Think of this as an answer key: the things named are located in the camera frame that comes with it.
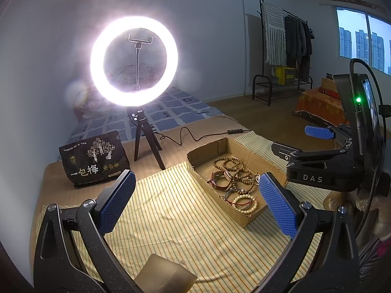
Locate dark cord bracelet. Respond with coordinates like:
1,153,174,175
223,188,243,204

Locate dark hanging clothes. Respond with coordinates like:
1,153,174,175
284,15,314,82

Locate phone holder clamp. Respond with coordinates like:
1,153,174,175
128,33,153,93

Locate ring light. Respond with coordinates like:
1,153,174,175
90,17,179,105

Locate red strap watch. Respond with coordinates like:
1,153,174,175
208,169,234,191

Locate tan paper card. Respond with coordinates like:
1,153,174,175
136,253,198,293

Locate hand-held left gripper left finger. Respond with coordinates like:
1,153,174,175
33,170,145,293

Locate black power cable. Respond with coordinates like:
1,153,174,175
152,126,245,147

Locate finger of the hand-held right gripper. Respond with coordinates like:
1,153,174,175
304,125,354,147
271,142,352,164

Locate braided gripper cable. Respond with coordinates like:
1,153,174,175
349,58,391,221

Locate cardboard box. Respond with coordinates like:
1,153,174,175
186,137,289,228

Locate orange patterned cloth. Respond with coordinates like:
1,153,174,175
295,87,348,126

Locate black clothes rack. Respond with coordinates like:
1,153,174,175
252,0,314,108

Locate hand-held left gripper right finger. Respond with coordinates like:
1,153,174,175
253,172,361,293

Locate cream bead bracelet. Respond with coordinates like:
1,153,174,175
232,193,259,213

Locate striped cloth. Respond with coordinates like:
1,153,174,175
37,131,334,293

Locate yellow crate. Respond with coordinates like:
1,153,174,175
275,66,298,85

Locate brown wooden bead necklace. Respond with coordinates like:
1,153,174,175
212,156,261,195

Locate brown box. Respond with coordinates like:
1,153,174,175
320,73,341,97

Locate black snack bag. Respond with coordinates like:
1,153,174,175
59,130,131,189

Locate window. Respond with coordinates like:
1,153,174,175
335,5,391,76

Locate striped white towel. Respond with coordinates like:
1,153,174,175
262,0,288,66

